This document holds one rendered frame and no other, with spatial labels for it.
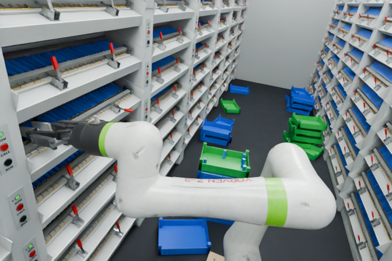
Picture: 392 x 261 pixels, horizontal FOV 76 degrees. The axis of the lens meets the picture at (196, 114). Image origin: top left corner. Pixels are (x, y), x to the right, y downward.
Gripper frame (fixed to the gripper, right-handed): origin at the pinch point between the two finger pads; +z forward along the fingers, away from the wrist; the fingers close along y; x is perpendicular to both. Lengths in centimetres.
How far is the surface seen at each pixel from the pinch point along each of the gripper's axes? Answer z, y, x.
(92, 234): 10, -17, 62
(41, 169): -4.0, 4.7, 9.8
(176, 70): 0, -103, 6
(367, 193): -122, -105, 81
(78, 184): -0.6, -8.2, 25.6
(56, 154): -3.6, -1.2, 8.5
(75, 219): 4.3, -6.8, 42.0
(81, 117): 0.0, -17.4, 3.8
